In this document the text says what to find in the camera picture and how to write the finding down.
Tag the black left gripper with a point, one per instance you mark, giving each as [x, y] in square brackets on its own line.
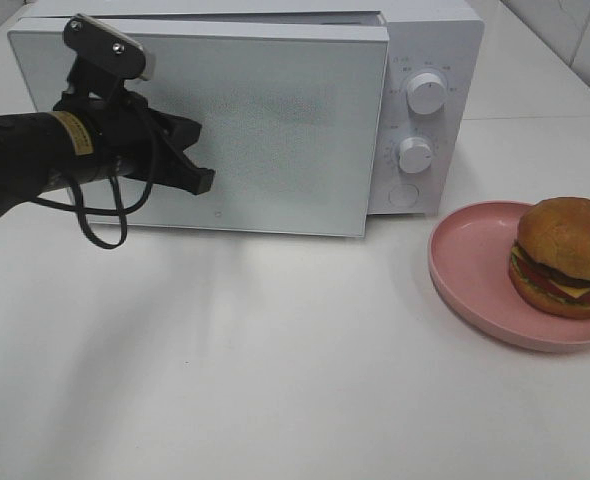
[129, 134]

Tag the white microwave door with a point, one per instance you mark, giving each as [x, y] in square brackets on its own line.
[289, 116]

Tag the round white door button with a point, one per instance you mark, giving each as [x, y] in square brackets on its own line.
[403, 196]

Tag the white timer knob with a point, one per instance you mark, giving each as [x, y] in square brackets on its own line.
[415, 154]

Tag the pink round plate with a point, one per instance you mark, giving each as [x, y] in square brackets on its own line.
[468, 259]

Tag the toy hamburger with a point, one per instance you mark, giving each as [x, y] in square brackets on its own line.
[549, 261]

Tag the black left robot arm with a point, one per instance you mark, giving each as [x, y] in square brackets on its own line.
[86, 140]

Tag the white microwave oven body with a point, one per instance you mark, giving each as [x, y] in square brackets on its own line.
[442, 37]

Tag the upper white power knob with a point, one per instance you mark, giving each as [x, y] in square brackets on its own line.
[426, 93]

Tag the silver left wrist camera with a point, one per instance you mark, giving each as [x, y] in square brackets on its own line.
[108, 48]

